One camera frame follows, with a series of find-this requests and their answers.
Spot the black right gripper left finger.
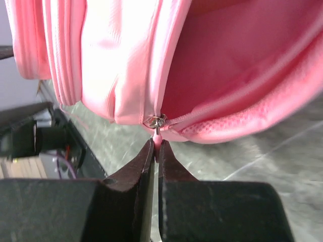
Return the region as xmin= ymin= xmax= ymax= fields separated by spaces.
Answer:
xmin=1 ymin=140 xmax=154 ymax=241

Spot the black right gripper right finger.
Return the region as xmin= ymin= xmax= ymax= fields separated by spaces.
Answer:
xmin=158 ymin=141 xmax=294 ymax=241

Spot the pink school backpack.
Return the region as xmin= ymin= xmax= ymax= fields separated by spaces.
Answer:
xmin=5 ymin=1 xmax=322 ymax=144

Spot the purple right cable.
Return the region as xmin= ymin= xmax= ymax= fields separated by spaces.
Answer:
xmin=54 ymin=153 xmax=78 ymax=179

